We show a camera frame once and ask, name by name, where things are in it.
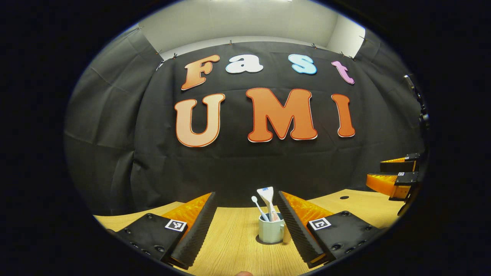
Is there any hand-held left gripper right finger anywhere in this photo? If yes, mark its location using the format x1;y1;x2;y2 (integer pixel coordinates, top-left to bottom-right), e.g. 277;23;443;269
277;191;381;269

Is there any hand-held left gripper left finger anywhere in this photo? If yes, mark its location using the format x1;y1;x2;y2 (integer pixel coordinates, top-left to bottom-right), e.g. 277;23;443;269
115;192;218;270

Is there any pale cup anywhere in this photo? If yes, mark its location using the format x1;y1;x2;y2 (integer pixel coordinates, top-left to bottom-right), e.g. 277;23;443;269
258;212;291;244

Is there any dark round coaster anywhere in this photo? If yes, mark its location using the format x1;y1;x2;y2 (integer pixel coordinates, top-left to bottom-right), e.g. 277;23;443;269
255;235;287;246

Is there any white toothpaste tube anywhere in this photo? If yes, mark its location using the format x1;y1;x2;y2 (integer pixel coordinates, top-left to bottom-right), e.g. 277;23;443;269
256;186;280;222

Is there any white toothbrush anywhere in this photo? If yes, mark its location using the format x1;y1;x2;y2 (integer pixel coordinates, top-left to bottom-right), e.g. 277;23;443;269
251;195;270;222

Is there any black backdrop cloth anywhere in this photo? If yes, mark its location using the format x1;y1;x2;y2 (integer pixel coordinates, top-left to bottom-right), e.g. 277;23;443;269
64;27;428;216

